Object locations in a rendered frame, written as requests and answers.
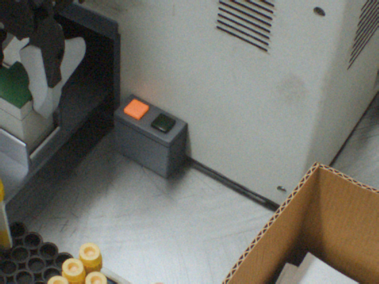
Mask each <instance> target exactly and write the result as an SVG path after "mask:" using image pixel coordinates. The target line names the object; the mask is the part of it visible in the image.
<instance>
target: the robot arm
mask: <svg viewBox="0 0 379 284"><path fill-rule="evenodd" d="M72 2H74V0H0V65H2V61H3V58H4V54H3V52H4V50H5V48H6V47H7V46H8V45H9V43H10V42H11V41H12V39H13V38H14V37H15V36H16V38H17V40H19V41H21V40H22V39H26V38H28V37H29V43H28V44H26V45H25V46H24V47H23V48H21V50H19V54H20V58H21V62H22V65H23V66H24V67H25V68H26V71H27V74H28V76H29V79H30V81H29V86H28V88H29V90H30V92H31V93H32V96H33V105H32V108H33V109H34V110H35V111H37V112H38V113H40V114H41V115H42V116H43V117H44V118H46V119H48V118H50V117H51V116H52V114H53V113H54V112H55V111H56V109H57V108H58V104H59V102H60V95H61V94H62V87H63V85H64V84H65V82H66V81H67V80H68V79H69V77H70V75H71V74H72V73H73V72H74V70H75V69H76V67H77V66H78V65H79V64H80V62H81V60H82V59H83V56H84V54H85V51H86V44H85V41H84V39H83V38H81V37H75V38H72V39H69V40H66V39H65V38H64V33H63V31H62V30H63V28H62V27H61V26H60V25H59V24H58V23H57V22H56V20H55V19H54V18H53V16H54V15H56V14H59V13H60V12H62V11H63V10H64V9H65V8H67V7H68V6H69V5H70V4H71V3H72Z"/></svg>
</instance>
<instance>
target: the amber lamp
mask: <svg viewBox="0 0 379 284"><path fill-rule="evenodd" d="M147 110H148V106H147V105H145V104H143V103H142V102H140V101H138V100H136V99H134V100H133V101H132V102H131V103H130V104H129V105H128V106H127V107H126V108H125V109H124V113H126V114H128V115H131V116H132V117H134V118H136V119H140V118H141V117H142V116H143V115H144V114H145V113H146V112H147Z"/></svg>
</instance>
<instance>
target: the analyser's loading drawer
mask: <svg viewBox="0 0 379 284"><path fill-rule="evenodd" d="M113 82H114V59H112V58H111V57H108V56H107V55H104V54H103V53H100V52H98V51H96V50H95V49H93V48H91V47H90V46H86V51H85V54H84V56H83V59H82V60H81V62H80V64H79V65H78V66H77V67H76V69H75V70H74V72H73V73H72V74H71V75H70V77H69V79H68V80H67V81H66V82H65V84H64V85H63V87H62V94H61V95H60V102H59V104H58V108H57V109H56V111H55V112H54V113H53V121H54V130H53V131H52V132H51V133H50V134H49V135H48V136H47V137H46V138H45V139H44V140H43V141H42V142H41V143H40V144H39V146H37V147H36V148H35V149H34V150H33V151H32V152H31V153H30V154H29V150H28V144H27V143H26V142H24V141H22V140H21V139H19V138H17V137H16V136H14V135H12V134H11V133H9V132H8V131H6V130H3V129H2V128H1V127H0V179H1V182H2V184H3V188H4V192H5V196H4V199H3V200H4V203H5V205H6V204H8V203H9V202H10V201H11V199H12V198H13V197H14V196H15V195H16V194H17V192H19V190H21V188H23V186H24V185H25V184H26V183H27V182H29V180H30V179H31V178H32V177H33V176H34V175H35V174H36V173H37V172H38V171H39V170H40V169H41V167H42V166H43V165H44V164H45V163H46V162H47V161H48V160H49V159H50V158H51V157H52V156H53V155H54V154H55V152H56V151H57V150H58V149H59V148H60V147H61V146H62V145H63V144H64V143H65V142H66V141H67V140H68V139H69V138H70V137H71V136H72V135H73V134H74V133H75V132H76V131H77V130H78V129H79V128H80V127H81V126H82V125H83V124H84V123H85V122H86V120H87V119H88V118H89V117H90V116H91V115H92V114H93V113H94V112H95V111H96V110H97V109H98V108H99V107H100V106H101V105H102V104H103V103H104V102H105V101H106V100H107V98H109V96H111V94H113V92H114V89H113Z"/></svg>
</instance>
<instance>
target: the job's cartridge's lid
mask: <svg viewBox="0 0 379 284"><path fill-rule="evenodd" d="M29 81H30V79H29V76H28V74H27V71H26V68H25V67H24V66H23V65H22V63H20V62H19V61H16V62H15V63H14V64H12V66H11V67H10V68H6V67H5V66H3V65H0V98H2V99H4V100H5V101H7V102H8V103H10V104H12V105H14V106H15V107H17V108H20V109H21V108H22V106H23V105H25V104H26V103H27V102H28V101H29V100H30V101H32V100H33V96H32V93H31V92H30V90H29V88H28V86H29Z"/></svg>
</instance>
